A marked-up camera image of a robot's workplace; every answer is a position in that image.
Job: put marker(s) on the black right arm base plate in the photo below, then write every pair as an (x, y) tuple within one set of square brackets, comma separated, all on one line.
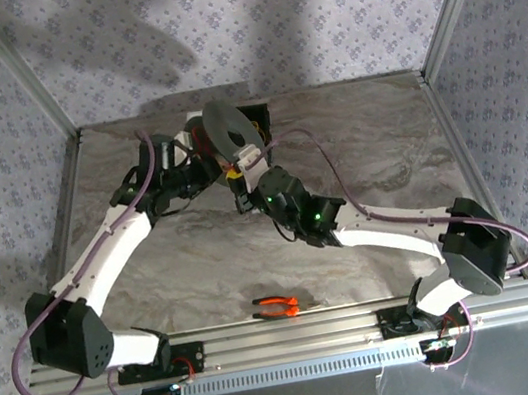
[(391, 323)]

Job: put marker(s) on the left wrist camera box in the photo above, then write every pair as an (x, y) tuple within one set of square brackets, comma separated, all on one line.
[(179, 146)]

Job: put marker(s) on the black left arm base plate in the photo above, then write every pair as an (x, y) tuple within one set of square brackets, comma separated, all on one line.
[(189, 357)]

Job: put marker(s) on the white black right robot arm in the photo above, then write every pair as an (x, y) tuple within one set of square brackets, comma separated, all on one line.
[(392, 237)]

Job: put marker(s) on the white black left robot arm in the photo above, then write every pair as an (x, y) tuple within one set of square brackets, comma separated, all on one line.
[(114, 243)]

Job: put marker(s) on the aluminium profile frame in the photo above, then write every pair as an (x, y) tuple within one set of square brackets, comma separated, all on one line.
[(292, 337)]

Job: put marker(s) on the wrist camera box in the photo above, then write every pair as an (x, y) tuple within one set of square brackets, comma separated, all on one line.
[(179, 146), (254, 168)]

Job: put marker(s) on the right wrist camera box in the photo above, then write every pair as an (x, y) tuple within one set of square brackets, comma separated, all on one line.
[(254, 168)]

